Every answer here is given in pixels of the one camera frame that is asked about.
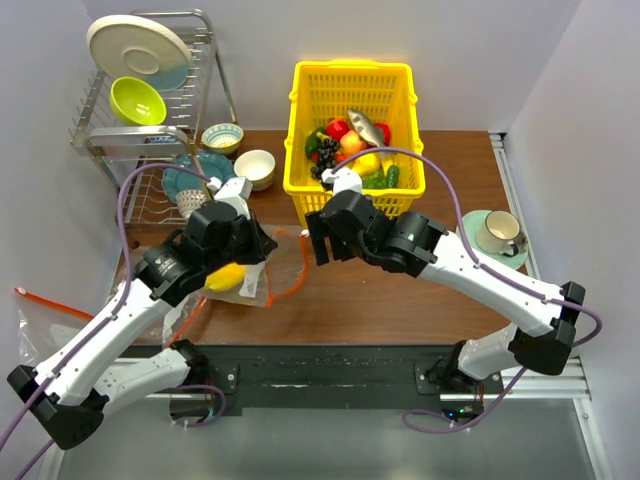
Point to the mint green saucer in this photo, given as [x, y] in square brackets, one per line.
[471, 223]

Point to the metal dish rack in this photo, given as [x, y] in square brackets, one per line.
[116, 148]

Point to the teal patterned small bowl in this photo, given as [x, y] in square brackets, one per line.
[222, 138]

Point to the cream enamel mug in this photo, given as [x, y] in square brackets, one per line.
[501, 234]

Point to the clear bag red zipper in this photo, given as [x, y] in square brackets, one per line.
[44, 325]

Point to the yellow toy pear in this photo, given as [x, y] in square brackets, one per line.
[367, 164]

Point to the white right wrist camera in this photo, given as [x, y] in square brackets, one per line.
[343, 180]

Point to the white cream bowl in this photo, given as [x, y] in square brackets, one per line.
[258, 166]

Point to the dark green toy pepper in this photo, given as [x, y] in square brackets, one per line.
[314, 142]

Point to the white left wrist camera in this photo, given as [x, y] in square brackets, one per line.
[234, 192]

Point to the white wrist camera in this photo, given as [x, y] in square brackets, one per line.
[343, 180]
[234, 192]

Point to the yellow plastic basket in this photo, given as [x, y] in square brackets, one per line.
[324, 90]

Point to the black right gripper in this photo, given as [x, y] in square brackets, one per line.
[317, 224]

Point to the grey toy fish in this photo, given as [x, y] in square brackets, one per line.
[366, 129]

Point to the black toy grapes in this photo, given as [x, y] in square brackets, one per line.
[324, 157]

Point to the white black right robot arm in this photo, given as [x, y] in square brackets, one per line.
[542, 330]

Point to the crumpled clear plastic bag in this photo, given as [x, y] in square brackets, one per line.
[117, 299]

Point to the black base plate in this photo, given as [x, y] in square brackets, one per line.
[400, 377]

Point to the green toy cucumber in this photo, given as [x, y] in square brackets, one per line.
[392, 176]

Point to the yellow toy banana bunch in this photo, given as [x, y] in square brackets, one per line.
[226, 278]

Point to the lime green bowl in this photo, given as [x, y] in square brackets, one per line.
[136, 103]

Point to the large cream blue plate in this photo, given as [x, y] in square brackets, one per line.
[133, 46]

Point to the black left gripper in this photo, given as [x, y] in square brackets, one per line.
[261, 243]

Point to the green toy bell pepper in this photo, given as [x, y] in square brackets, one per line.
[375, 181]

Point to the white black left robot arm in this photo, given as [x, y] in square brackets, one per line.
[71, 392]

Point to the clear zip top bag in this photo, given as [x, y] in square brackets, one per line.
[281, 275]

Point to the teal scalloped plate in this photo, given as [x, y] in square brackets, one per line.
[213, 165]

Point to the toy peach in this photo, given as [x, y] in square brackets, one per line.
[351, 143]

